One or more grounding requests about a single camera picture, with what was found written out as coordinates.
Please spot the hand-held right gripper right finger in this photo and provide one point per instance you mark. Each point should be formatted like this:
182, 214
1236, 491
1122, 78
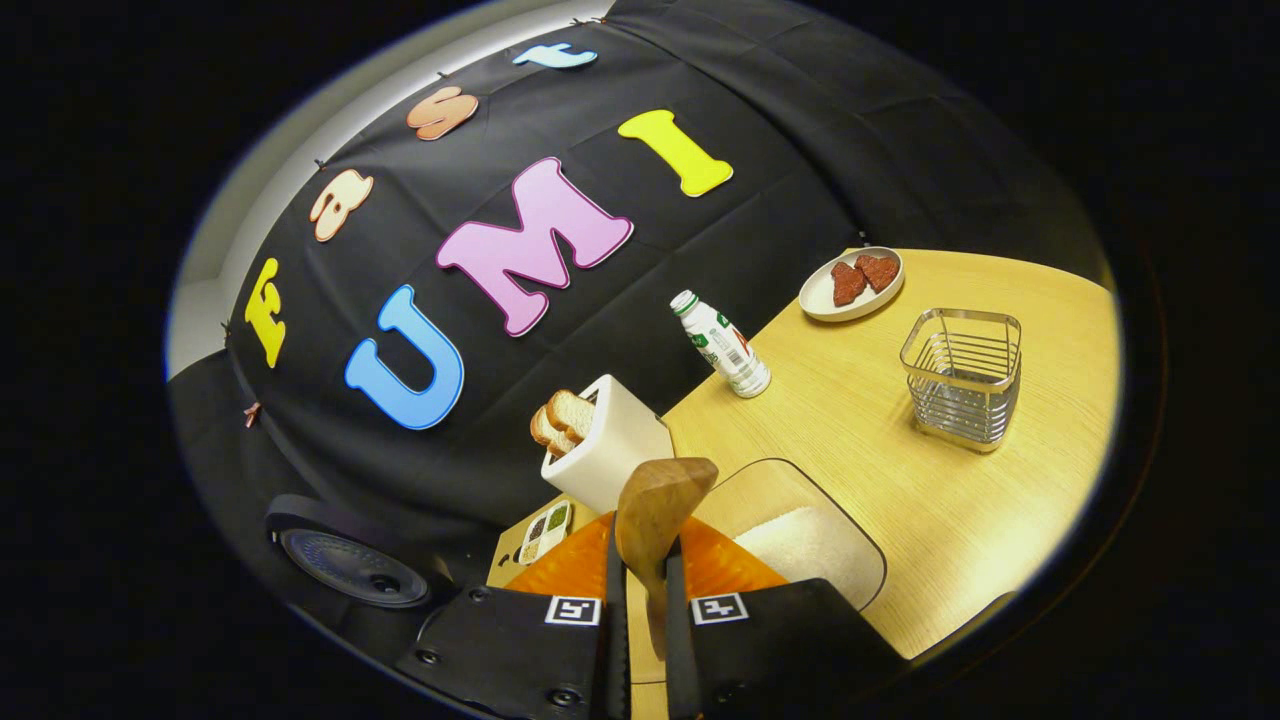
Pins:
680, 660

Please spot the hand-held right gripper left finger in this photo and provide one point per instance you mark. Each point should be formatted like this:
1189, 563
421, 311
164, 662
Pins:
615, 650

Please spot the wooden spoon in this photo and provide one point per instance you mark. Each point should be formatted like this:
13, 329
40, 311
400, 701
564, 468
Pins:
655, 510

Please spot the dark blue rice cooker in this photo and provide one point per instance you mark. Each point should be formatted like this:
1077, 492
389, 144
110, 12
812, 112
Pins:
350, 565

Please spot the small white divided dish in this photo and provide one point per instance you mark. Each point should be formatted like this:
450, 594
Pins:
545, 532

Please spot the clear glass tray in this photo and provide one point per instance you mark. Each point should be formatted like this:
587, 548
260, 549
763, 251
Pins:
770, 485

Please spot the white toaster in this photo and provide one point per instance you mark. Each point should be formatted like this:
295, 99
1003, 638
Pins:
620, 440

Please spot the toast bread slice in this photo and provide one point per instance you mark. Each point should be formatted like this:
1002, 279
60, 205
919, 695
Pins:
552, 432
572, 415

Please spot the white drink bottle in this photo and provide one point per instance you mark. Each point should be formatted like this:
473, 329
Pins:
725, 345

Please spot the white round plate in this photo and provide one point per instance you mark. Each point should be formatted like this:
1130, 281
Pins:
815, 295

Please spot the red meat slice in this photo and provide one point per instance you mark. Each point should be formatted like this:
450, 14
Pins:
878, 272
848, 284

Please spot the red clip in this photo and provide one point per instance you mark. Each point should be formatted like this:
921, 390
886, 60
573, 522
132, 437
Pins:
252, 414

